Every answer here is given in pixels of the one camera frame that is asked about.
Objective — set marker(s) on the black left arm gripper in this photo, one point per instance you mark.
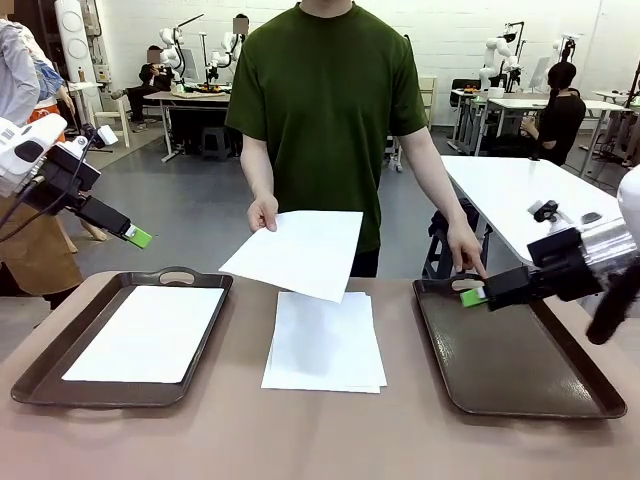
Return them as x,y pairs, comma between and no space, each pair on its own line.
65,175

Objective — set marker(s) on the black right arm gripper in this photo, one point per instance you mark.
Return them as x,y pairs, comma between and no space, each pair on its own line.
565,265

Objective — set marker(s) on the white A4 sheet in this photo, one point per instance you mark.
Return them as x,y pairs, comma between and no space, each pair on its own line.
145,335
300,250

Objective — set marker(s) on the white A4 paper stack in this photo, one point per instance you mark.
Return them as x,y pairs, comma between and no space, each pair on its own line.
325,360

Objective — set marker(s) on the person's right forearm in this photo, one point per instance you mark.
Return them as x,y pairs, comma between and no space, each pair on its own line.
260,170

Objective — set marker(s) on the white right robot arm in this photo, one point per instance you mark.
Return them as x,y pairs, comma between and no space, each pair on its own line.
607,240

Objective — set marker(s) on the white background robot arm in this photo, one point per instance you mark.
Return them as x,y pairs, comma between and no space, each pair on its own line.
230,42
492,50
557,45
167,37

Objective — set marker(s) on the person's left forearm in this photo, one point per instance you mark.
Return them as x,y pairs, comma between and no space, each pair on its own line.
442,190

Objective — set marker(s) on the person's left hand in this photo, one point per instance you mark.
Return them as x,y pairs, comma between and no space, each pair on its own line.
465,242

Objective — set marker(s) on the person's right hand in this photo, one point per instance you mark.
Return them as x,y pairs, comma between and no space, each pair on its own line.
264,212

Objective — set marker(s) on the brown plastic tray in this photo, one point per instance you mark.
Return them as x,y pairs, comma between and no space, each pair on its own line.
82,325
500,360

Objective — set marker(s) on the black step stool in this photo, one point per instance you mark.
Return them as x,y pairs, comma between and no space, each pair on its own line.
442,255

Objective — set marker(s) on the black backpack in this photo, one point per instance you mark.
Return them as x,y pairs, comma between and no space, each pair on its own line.
445,222

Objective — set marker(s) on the white chair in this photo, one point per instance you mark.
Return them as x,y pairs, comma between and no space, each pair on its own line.
112,115

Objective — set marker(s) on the white table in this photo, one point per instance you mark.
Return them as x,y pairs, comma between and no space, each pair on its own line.
515,102
500,185

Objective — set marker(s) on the grey plastic stool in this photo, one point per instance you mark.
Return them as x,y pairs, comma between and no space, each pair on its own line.
215,140

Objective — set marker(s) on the seated person in black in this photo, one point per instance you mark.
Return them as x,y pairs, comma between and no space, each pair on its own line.
150,82

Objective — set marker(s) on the wooden top table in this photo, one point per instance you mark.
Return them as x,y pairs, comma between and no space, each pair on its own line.
195,97

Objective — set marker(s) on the mannequin in striped shirt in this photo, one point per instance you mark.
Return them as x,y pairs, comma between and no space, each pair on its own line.
15,75

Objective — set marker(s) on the computer monitor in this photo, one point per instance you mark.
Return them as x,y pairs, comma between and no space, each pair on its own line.
191,62
540,72

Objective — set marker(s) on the long-haired person in black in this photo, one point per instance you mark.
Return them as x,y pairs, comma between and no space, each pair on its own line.
565,115

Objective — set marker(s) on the white tower air conditioner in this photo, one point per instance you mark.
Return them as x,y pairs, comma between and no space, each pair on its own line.
75,30

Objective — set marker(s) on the standing person behind robots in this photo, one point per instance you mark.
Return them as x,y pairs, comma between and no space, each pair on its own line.
240,25

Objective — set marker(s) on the person in green T-shirt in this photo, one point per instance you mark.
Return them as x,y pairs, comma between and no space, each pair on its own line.
325,125

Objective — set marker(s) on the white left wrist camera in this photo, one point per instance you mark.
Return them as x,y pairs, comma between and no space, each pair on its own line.
106,135

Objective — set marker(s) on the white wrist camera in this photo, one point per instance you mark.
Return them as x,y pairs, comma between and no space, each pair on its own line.
106,135
545,211

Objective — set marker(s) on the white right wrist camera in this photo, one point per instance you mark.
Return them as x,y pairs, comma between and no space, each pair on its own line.
545,211

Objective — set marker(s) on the black camera stand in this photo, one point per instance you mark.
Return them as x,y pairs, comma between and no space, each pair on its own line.
567,50

